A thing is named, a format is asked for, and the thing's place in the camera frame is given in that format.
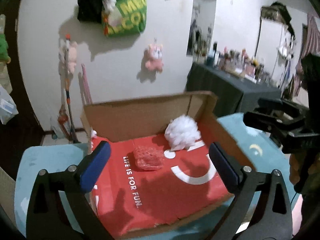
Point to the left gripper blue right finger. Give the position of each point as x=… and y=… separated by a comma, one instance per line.
x=227, y=167

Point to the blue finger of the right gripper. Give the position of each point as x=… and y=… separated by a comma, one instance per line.
x=272, y=124
x=268, y=106

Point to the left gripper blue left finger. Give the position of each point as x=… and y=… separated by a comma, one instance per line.
x=91, y=167

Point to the teal plush table blanket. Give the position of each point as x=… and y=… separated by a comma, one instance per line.
x=259, y=148

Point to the dark green covered side table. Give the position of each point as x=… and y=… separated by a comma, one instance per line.
x=234, y=94

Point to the white mesh bath pouf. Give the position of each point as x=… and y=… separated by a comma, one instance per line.
x=182, y=133

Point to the red mesh sponge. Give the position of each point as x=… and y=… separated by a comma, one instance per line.
x=148, y=158

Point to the red cardboard box tray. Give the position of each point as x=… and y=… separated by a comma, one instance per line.
x=147, y=188

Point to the white plastic bag on door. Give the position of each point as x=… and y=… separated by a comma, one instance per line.
x=8, y=108

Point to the pale pink plush toy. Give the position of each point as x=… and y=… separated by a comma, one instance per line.
x=72, y=58

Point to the green plush toy on door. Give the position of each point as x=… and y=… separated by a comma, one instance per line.
x=4, y=57

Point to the green tote bag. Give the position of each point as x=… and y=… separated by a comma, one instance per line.
x=124, y=17

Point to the pink plush toy on wall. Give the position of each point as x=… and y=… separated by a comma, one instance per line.
x=154, y=58

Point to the black bag on wall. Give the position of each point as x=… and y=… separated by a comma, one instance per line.
x=90, y=10

